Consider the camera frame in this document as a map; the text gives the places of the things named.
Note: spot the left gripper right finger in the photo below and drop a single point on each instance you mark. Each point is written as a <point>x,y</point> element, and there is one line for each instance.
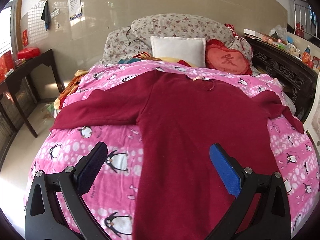
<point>271,219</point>

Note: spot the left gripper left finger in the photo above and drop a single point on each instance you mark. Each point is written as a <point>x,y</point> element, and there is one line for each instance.
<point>44,218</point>

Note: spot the dark red sweater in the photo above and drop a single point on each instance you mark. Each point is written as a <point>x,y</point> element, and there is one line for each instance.
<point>180,194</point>

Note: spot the orange yellow clothes pile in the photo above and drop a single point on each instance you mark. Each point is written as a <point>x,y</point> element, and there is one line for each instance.
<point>70,89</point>

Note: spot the pink penguin blanket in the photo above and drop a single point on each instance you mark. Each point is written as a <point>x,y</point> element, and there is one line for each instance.
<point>112,196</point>

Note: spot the white patterned chair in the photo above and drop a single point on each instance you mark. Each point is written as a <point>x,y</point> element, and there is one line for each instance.
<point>311,124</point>

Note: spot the dark carved wooden headboard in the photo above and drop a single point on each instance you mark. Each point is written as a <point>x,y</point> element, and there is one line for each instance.
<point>298,80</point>

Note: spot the dark wooden side table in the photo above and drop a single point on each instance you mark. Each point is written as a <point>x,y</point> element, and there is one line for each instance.
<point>12,83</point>

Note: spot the red round box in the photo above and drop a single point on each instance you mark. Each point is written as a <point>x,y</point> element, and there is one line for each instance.
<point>28,53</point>

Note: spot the red heart cushion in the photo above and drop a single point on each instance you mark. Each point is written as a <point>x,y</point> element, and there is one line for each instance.
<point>231,61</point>

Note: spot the white square pillow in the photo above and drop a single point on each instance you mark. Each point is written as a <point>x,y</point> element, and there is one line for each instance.
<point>190,50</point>

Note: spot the floral quilt pile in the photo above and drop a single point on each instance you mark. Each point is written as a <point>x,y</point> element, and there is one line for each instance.
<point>124,43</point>

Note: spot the metal stair railing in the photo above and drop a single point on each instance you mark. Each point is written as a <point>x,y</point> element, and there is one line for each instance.
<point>306,23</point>

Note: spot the dark cloth hanging on wall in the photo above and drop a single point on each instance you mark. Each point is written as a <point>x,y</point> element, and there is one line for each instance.
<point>46,17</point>

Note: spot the eye chart wall poster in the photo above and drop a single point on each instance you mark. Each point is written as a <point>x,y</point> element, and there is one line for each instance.
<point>74,9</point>

